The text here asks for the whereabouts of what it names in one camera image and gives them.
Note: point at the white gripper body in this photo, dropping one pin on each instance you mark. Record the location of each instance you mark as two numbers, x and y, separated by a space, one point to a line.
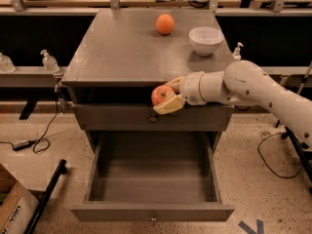
190 88

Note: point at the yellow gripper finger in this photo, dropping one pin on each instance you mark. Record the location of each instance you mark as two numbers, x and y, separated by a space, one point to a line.
171 104
175 84

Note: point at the red apple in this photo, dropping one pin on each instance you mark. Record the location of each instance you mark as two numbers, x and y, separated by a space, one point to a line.
161 93

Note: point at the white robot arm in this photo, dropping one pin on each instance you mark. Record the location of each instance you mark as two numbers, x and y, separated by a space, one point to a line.
241 83

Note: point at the grey wooden drawer cabinet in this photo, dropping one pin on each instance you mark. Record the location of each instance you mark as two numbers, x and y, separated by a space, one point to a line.
123 57

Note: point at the closed grey top drawer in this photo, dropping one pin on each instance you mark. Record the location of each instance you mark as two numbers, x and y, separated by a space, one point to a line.
141 117

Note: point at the open grey middle drawer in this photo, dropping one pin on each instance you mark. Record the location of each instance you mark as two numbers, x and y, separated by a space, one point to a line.
153 176

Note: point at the white ceramic bowl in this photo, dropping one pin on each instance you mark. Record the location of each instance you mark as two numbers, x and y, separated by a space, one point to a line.
205 40

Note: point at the white pump bottle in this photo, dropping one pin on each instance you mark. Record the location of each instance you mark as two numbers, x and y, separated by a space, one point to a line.
237 51

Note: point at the orange fruit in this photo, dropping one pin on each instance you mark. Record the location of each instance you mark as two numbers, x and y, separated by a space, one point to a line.
165 24

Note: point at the clear sanitizer pump bottle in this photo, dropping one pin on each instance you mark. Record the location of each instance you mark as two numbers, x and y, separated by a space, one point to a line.
49 62

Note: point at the black metal bar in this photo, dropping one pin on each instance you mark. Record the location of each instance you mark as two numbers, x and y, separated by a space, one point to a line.
60 170

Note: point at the black power adapter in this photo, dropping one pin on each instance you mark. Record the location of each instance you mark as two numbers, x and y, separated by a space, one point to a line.
21 145

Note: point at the cardboard box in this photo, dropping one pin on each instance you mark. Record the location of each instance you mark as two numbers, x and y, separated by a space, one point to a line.
17 204

